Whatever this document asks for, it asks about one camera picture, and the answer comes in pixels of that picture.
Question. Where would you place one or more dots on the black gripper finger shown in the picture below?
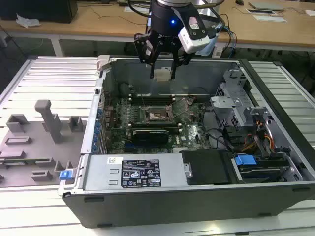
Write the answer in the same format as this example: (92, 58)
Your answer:
(182, 59)
(145, 52)

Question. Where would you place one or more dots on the silver square cpu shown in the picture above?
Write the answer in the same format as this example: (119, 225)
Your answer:
(162, 75)

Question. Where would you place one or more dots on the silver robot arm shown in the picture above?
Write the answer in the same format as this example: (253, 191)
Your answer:
(206, 48)

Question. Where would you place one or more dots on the black cpu socket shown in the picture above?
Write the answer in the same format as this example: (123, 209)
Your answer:
(155, 115)

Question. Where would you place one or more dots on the blue expansion slot clip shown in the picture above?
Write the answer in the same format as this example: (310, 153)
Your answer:
(97, 132)
(95, 140)
(100, 113)
(98, 126)
(94, 147)

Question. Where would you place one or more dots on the white power adapter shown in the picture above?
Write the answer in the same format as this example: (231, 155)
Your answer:
(217, 52)

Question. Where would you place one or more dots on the wooden desk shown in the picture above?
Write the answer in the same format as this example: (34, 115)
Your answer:
(98, 24)

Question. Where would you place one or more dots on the silver perforated drive cage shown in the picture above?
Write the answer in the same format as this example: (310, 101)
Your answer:
(226, 108)

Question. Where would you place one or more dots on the black ram stick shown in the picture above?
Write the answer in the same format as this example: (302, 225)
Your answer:
(157, 127)

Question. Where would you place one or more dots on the black computer mouse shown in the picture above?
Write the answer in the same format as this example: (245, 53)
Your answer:
(239, 2)

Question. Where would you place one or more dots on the green motherboard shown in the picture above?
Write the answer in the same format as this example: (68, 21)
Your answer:
(189, 137)

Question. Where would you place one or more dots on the black graphics card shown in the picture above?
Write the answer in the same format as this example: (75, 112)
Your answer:
(150, 136)

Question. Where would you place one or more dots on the grey laptop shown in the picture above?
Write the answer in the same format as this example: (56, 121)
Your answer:
(267, 6)

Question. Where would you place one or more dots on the grey metal disk bay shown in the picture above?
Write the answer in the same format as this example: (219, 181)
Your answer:
(273, 118)

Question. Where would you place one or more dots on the black plastic drive shroud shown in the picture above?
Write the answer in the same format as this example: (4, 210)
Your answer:
(209, 167)

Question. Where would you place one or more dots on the black computer tower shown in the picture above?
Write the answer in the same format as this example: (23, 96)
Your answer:
(37, 9)

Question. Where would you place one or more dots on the blue disk carrier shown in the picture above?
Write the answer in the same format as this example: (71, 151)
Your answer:
(244, 163)

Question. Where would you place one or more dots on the crumpled clear plastic bag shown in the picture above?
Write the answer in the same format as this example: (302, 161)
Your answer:
(27, 22)

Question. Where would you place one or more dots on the grey power supply unit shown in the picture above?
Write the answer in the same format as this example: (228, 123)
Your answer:
(103, 172)

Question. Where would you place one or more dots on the blue case latch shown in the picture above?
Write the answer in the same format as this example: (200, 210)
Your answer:
(66, 175)

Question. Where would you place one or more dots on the grey parts rack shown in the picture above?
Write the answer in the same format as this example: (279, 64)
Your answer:
(29, 145)

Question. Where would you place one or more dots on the black open pc case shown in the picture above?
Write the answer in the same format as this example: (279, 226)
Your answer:
(172, 209)

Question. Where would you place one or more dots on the green ram stick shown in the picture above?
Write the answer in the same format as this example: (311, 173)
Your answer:
(14, 162)

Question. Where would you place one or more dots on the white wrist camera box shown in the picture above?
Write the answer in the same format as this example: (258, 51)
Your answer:
(194, 39)

